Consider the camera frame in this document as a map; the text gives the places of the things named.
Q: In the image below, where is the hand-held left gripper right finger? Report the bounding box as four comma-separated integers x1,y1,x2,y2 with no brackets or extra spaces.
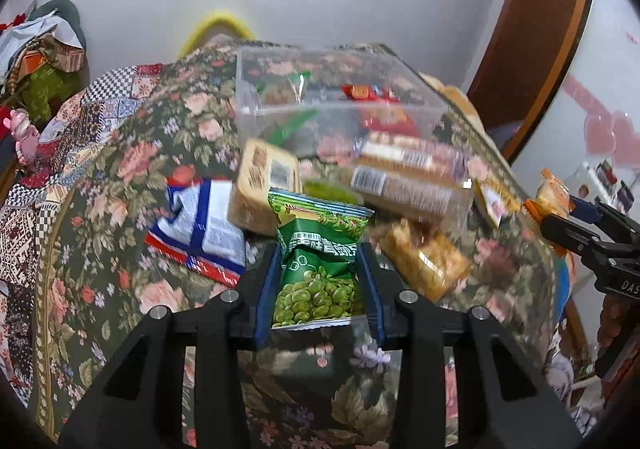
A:
356,243,584,449

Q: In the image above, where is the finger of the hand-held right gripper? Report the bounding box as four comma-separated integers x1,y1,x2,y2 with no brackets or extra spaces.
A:
567,195,640,244
539,213,617,271

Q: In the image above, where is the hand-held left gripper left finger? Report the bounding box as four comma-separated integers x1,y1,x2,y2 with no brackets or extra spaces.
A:
57,244,282,449

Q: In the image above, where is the orange snack packet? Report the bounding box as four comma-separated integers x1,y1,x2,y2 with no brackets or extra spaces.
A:
524,169,576,230

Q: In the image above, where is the green pea snack packet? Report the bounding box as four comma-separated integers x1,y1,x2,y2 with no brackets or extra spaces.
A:
267,188,375,331

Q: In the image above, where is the golden snack packet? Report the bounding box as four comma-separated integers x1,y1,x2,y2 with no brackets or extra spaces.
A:
380,219,473,302

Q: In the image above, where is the clear biscuit packet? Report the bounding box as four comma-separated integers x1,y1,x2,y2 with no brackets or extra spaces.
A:
357,131,472,170
348,164,475,226

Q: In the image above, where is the tan biscuit packet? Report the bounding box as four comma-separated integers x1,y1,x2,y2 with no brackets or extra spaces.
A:
227,139,303,236

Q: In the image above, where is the clear plastic box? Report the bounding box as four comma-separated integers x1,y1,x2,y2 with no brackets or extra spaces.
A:
234,43,449,170

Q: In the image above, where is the yellow white snack packet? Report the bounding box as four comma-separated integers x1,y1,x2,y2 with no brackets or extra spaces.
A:
472,176,523,230

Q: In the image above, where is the pink heart sticker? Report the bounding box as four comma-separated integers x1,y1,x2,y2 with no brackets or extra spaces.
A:
565,74,640,166

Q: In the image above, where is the blue white snack packet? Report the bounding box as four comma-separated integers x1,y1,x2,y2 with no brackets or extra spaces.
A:
145,177,248,287

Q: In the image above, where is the green jelly cup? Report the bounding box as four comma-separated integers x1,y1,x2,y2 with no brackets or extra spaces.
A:
300,179,364,206

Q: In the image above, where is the white wardrobe door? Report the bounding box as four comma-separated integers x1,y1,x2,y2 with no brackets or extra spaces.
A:
510,0,640,210

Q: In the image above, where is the green wrapped snack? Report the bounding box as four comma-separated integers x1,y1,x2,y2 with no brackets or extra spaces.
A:
259,70,321,146

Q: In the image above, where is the red snack packet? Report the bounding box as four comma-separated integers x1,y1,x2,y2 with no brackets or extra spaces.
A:
341,84,420,136

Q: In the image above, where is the floral blanket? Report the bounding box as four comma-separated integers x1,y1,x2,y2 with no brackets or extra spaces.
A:
37,43,571,449

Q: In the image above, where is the patchwork quilt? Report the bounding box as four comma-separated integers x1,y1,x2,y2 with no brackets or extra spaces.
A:
0,63,166,410

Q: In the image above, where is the yellow foam tube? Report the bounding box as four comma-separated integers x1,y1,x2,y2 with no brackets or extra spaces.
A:
179,11,258,57

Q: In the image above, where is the pink rabbit toy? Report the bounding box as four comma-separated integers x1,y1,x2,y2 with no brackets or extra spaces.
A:
2,109,39,164

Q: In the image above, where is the pile of clothes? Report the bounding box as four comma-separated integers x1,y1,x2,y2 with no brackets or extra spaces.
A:
0,0,88,122

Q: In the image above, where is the green chair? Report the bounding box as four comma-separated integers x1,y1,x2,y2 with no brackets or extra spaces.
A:
27,0,88,52

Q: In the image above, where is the wooden door frame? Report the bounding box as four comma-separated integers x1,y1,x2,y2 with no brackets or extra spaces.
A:
465,0,599,164

